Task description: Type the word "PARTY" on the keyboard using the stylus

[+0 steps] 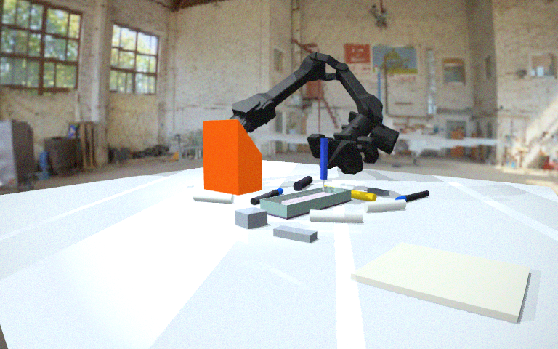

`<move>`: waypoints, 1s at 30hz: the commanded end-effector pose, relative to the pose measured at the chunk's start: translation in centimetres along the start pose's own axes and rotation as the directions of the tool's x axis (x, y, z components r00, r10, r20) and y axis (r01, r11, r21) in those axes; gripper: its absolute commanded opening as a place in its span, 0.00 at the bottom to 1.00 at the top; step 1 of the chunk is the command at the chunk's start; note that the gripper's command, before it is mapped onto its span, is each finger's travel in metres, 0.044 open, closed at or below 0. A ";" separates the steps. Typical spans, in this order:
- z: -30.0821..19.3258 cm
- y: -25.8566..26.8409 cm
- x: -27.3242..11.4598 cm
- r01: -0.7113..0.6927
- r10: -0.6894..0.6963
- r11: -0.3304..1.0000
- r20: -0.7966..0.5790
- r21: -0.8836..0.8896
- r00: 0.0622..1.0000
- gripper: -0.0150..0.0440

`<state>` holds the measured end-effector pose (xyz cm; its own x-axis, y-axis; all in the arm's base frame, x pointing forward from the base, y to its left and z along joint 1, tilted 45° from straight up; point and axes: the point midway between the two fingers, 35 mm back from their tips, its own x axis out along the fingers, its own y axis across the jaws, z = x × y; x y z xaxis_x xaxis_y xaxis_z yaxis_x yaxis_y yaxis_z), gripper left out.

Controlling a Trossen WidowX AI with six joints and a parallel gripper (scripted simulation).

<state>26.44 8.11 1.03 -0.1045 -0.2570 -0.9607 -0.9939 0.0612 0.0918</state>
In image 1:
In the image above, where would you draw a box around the blue stylus with grey tip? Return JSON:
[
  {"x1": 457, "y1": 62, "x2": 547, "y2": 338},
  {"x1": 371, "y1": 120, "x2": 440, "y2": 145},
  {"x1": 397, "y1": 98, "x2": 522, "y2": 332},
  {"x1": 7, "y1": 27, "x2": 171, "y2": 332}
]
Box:
[{"x1": 320, "y1": 138, "x2": 328, "y2": 189}]

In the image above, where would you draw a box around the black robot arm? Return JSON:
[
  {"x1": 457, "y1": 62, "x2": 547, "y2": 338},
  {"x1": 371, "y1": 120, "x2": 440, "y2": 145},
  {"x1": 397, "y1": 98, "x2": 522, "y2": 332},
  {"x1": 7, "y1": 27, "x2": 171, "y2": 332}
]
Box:
[{"x1": 229, "y1": 52, "x2": 399, "y2": 175}]

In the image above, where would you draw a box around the white cylinder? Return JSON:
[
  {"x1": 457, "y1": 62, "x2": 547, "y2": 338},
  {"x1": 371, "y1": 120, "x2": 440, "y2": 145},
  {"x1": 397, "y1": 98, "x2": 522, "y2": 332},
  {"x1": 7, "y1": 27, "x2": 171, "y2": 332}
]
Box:
[
  {"x1": 309, "y1": 209, "x2": 363, "y2": 222},
  {"x1": 193, "y1": 192, "x2": 235, "y2": 203},
  {"x1": 363, "y1": 199, "x2": 407, "y2": 212}
]

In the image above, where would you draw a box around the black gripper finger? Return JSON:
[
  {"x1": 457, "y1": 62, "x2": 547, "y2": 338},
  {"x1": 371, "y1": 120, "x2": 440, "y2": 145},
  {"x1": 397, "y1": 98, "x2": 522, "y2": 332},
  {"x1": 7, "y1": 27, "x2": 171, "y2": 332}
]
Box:
[
  {"x1": 328, "y1": 140, "x2": 334, "y2": 161},
  {"x1": 327, "y1": 140, "x2": 357, "y2": 169}
]

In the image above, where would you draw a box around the black cylinder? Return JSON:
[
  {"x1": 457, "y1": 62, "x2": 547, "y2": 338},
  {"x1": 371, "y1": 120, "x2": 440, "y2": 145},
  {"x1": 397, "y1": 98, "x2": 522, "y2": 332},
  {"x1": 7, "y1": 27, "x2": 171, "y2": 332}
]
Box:
[{"x1": 293, "y1": 176, "x2": 313, "y2": 191}]

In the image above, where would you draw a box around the black and blue marker pen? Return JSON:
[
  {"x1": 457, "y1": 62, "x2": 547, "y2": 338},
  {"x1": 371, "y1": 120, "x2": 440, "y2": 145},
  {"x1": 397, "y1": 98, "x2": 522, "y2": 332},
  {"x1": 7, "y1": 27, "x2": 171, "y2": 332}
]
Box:
[
  {"x1": 250, "y1": 188, "x2": 283, "y2": 206},
  {"x1": 395, "y1": 190, "x2": 429, "y2": 202}
]

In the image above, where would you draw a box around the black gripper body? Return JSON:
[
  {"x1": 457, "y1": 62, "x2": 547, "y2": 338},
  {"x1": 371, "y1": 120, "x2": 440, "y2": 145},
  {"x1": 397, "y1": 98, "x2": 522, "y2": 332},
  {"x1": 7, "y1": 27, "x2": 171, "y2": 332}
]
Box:
[{"x1": 307, "y1": 124, "x2": 379, "y2": 164}]

